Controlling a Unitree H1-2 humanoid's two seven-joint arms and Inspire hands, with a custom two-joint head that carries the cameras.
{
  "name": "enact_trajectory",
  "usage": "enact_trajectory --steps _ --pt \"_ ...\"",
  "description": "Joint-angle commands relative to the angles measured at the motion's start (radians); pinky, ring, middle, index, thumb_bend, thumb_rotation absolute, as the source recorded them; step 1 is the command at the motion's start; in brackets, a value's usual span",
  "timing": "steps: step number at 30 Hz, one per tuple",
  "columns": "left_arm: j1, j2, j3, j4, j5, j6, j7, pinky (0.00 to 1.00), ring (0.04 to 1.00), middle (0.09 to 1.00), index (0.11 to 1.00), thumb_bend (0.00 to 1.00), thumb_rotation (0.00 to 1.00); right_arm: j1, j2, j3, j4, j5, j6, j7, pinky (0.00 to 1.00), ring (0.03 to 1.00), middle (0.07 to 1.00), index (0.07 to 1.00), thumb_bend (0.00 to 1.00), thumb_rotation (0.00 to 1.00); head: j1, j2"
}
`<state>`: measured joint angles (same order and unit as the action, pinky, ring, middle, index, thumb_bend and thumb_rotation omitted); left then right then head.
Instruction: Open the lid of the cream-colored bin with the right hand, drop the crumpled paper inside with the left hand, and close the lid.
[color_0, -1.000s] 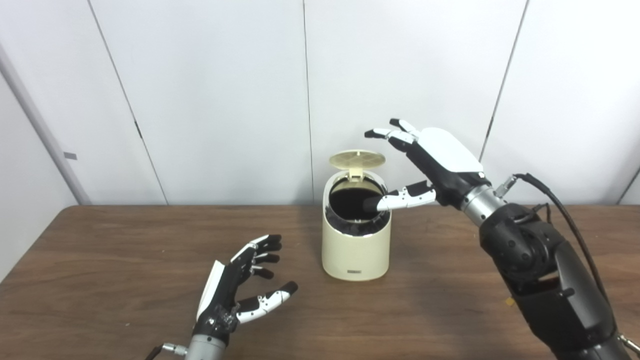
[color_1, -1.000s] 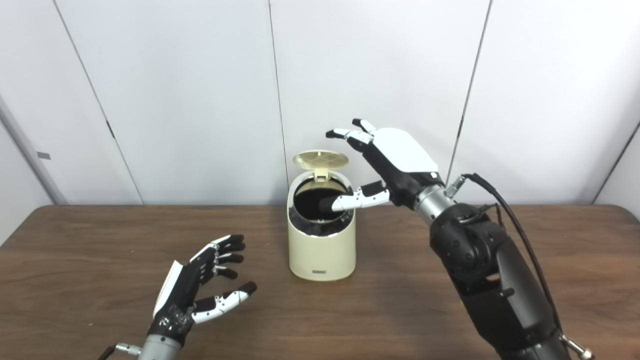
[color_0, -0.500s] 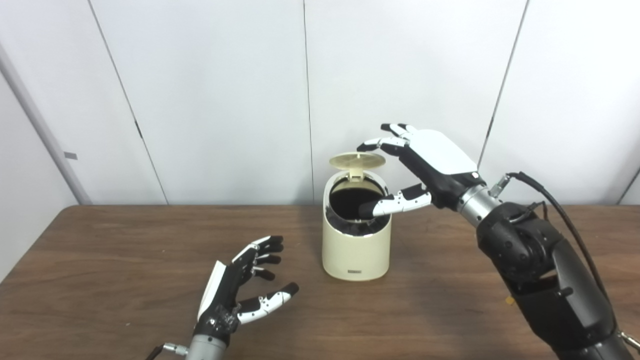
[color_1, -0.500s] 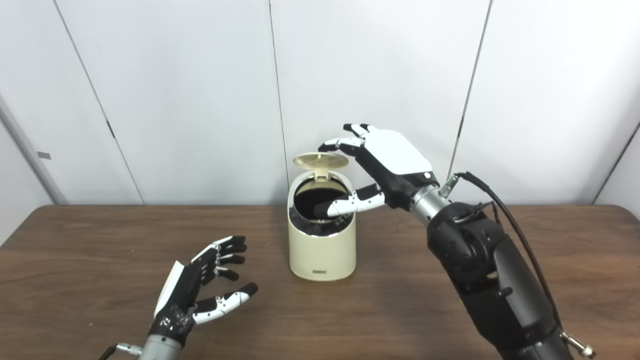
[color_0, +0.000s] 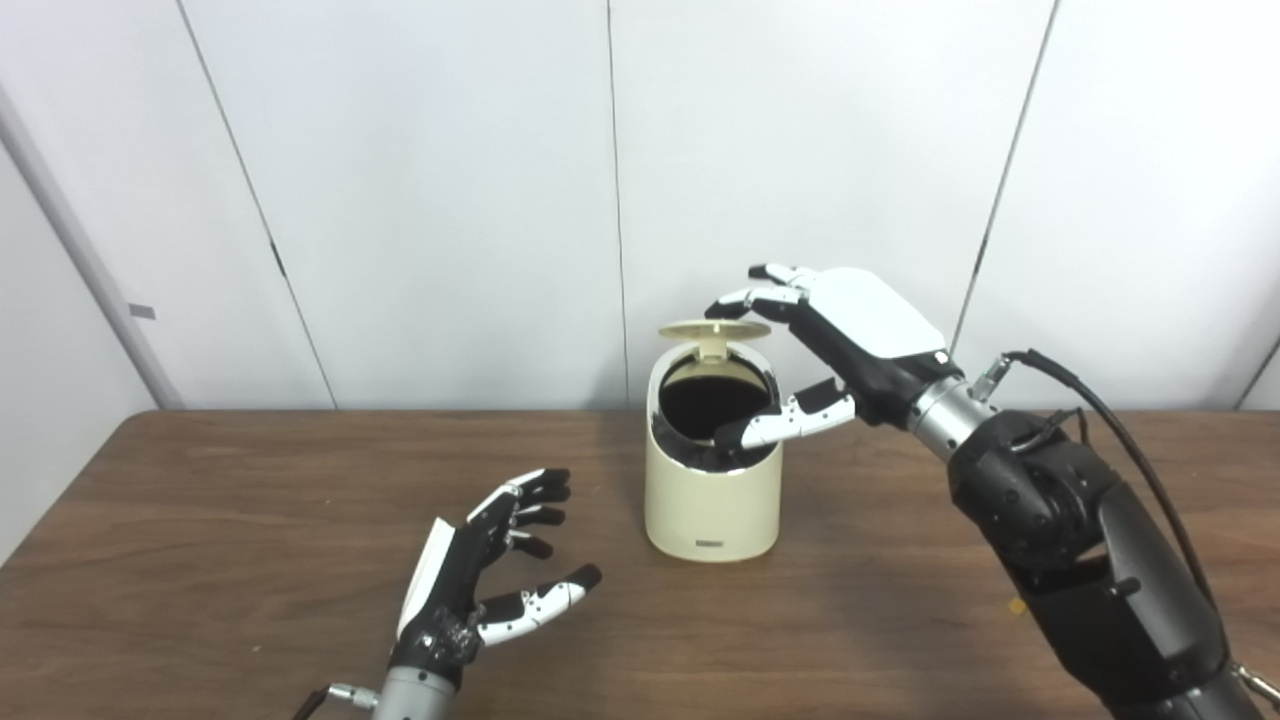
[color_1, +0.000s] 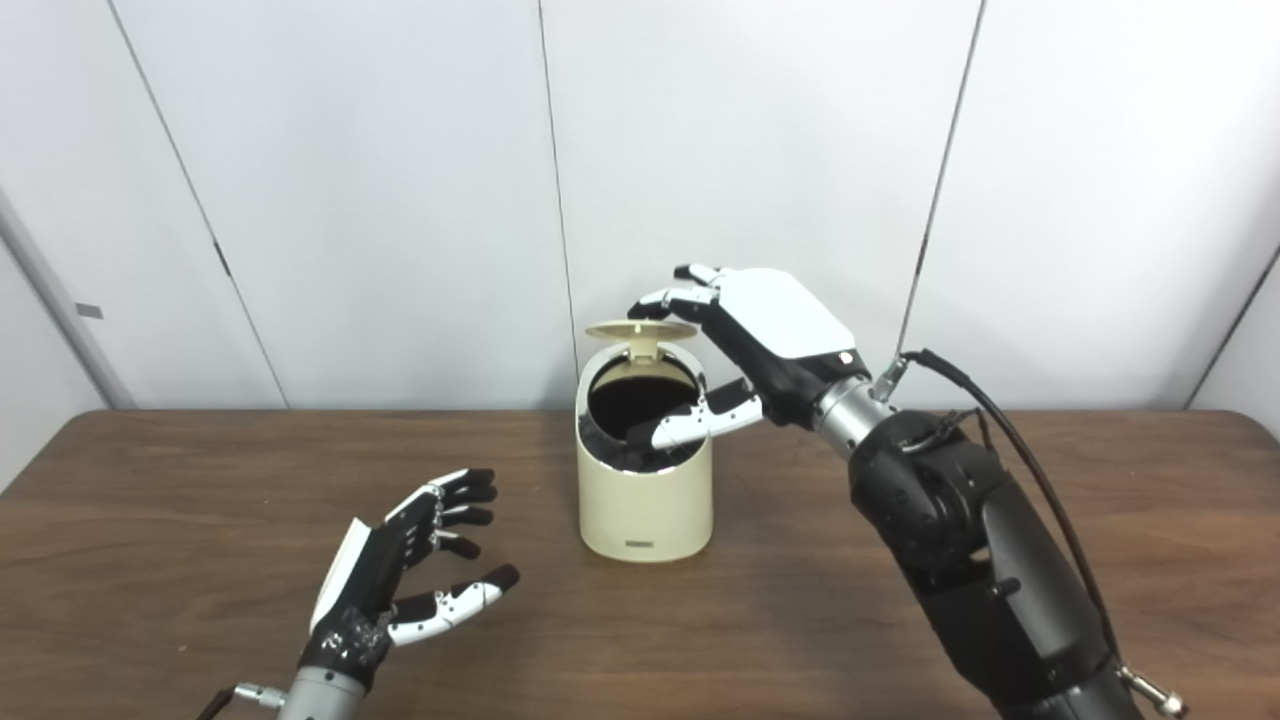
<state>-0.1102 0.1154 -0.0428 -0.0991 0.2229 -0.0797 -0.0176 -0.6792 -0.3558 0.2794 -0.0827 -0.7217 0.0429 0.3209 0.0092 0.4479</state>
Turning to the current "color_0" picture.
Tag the cream-colored bin body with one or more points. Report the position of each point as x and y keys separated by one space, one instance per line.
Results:
x=712 y=510

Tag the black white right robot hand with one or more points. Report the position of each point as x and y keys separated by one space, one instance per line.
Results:
x=865 y=320

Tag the gray wall corner post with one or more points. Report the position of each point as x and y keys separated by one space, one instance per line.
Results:
x=90 y=250

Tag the round cream bin lid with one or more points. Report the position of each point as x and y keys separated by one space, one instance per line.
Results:
x=700 y=331

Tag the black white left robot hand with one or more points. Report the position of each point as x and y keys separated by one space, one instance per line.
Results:
x=450 y=580

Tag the black wall panel clip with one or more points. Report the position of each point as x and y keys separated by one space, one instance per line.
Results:
x=277 y=258

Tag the small gray wall tag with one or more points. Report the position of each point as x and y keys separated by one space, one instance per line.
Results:
x=142 y=311

